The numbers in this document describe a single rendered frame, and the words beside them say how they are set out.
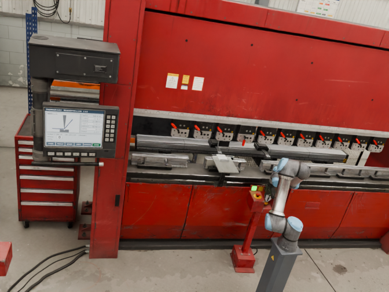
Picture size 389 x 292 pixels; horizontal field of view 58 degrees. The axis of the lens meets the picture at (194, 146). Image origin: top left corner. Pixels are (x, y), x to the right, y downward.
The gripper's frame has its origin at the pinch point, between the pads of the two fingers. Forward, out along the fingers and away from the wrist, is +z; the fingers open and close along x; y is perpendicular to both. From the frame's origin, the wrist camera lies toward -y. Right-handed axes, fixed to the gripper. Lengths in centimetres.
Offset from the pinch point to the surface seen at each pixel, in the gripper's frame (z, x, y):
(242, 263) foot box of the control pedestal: 67, 8, -14
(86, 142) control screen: -64, 154, -33
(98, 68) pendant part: -113, 149, -27
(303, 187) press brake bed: -3.0, -42.7, 21.7
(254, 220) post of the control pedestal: 21.5, 6.3, -2.4
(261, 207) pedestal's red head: 1.9, 6.5, -6.1
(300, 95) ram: -89, -15, 38
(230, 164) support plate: -24.3, 37.3, 16.5
